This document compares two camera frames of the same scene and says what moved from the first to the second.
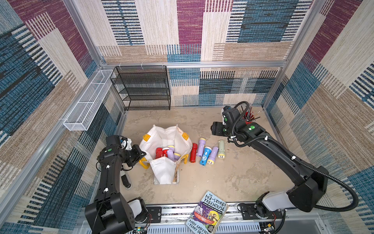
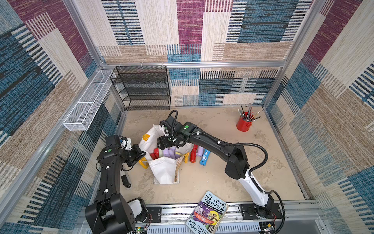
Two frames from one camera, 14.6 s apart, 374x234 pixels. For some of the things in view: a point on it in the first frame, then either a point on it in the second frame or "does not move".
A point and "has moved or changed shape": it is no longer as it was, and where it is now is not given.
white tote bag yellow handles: x=165 y=171 does not move
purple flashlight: x=214 y=151 → x=169 y=152
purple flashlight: x=201 y=145 does not move
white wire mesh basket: x=81 y=117 does not move
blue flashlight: x=205 y=156 does not move
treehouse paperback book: x=208 y=213 does not move
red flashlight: x=159 y=152 has moved or changed shape
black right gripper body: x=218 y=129 → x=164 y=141
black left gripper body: x=134 y=155 does not move
